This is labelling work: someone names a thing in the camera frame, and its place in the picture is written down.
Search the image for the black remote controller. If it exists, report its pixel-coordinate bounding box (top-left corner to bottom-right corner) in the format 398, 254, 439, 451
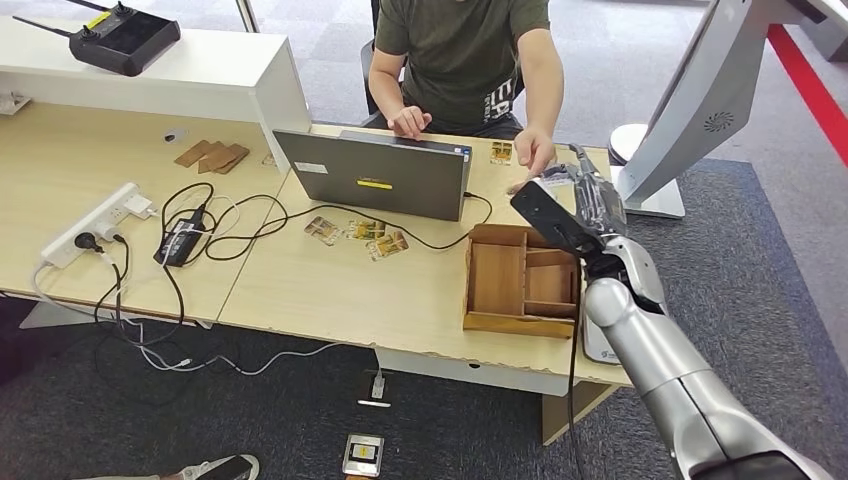
11, 0, 182, 78

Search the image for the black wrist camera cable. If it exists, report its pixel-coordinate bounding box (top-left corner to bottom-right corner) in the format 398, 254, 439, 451
564, 254, 589, 480

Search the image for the black adapter power cord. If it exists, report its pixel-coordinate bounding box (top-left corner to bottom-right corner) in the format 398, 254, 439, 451
92, 261, 188, 349

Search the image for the wooden desk leg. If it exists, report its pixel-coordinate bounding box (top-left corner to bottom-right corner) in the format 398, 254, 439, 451
541, 380, 621, 446

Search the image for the black plug with cord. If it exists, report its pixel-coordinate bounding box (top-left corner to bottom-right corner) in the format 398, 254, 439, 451
74, 231, 131, 333

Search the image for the grey laptop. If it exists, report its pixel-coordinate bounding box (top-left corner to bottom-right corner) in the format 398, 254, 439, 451
272, 127, 474, 223

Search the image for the person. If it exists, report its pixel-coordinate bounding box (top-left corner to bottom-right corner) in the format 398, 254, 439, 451
367, 0, 566, 197

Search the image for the white cable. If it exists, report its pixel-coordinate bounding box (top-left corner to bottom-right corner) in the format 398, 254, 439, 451
31, 261, 342, 378

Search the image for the black bracket wrist camera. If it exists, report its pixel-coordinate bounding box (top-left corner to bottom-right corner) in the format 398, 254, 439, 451
510, 180, 607, 258

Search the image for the black laptop charging cable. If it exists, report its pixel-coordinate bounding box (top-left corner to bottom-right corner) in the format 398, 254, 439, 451
160, 182, 495, 263

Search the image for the brown cardboard piece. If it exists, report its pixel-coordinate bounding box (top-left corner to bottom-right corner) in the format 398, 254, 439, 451
197, 142, 243, 175
174, 139, 212, 169
215, 144, 251, 176

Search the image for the white object under shelf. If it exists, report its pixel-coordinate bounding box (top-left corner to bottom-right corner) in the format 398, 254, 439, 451
0, 92, 33, 117

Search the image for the person's left hand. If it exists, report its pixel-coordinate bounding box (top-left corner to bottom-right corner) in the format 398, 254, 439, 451
506, 127, 558, 197

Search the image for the floor outlet with white plug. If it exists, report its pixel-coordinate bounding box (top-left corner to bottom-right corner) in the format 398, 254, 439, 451
357, 370, 393, 409

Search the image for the grey card reader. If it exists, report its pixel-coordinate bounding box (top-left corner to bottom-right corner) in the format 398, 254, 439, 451
581, 323, 621, 366

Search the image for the white shoe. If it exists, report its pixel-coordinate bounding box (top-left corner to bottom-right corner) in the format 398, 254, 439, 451
178, 454, 261, 480

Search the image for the white counter shelf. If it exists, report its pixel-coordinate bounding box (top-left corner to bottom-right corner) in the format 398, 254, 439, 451
0, 16, 314, 175

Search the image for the white power strip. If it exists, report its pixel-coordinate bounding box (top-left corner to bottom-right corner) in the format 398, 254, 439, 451
40, 182, 144, 270

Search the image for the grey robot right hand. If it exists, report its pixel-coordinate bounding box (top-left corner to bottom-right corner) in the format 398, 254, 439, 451
563, 142, 628, 242

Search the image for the wooden desk organizer box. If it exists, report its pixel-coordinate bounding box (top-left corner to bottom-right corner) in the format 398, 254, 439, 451
462, 223, 585, 340

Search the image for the white desk panel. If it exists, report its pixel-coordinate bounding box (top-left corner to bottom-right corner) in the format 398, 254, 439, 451
374, 347, 581, 397

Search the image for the silver device on floor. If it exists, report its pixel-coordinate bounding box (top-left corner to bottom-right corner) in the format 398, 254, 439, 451
341, 433, 386, 479

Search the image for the person's right hand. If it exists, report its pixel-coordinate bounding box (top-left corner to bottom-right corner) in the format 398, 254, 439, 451
386, 105, 433, 140

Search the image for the white charger plug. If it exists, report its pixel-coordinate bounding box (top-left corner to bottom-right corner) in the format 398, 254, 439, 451
125, 193, 159, 221

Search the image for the grey kiosk display stand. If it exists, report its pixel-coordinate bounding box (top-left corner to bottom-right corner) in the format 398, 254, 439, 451
608, 0, 829, 221

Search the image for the black laptop power adapter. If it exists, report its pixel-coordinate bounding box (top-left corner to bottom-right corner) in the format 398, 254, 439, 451
153, 208, 210, 268

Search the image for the white ID card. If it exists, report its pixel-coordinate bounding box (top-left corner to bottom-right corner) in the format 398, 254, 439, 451
539, 165, 576, 190

